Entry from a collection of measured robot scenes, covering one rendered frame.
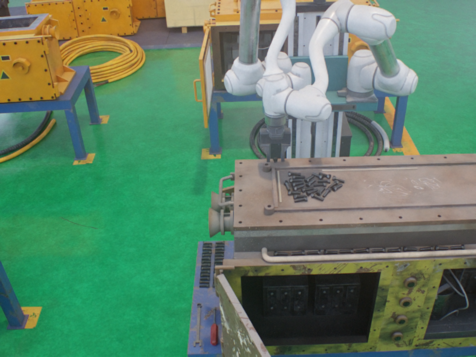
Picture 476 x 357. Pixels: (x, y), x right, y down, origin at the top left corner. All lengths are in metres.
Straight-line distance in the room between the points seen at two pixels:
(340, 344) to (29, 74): 3.47
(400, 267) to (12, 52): 3.65
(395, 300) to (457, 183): 0.55
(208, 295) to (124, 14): 5.66
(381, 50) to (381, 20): 0.25
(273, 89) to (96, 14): 5.97
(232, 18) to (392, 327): 2.93
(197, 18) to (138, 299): 4.95
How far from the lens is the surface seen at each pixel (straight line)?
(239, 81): 2.77
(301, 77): 2.58
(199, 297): 2.68
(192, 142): 5.07
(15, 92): 4.88
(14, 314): 3.60
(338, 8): 2.41
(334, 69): 3.06
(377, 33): 2.34
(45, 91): 4.79
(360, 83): 2.95
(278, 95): 2.05
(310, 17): 3.02
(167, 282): 3.66
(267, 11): 4.46
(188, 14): 7.66
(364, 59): 2.91
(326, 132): 3.35
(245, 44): 2.69
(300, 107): 2.01
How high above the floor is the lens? 2.64
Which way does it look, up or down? 35 degrees down
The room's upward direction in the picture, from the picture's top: 2 degrees counter-clockwise
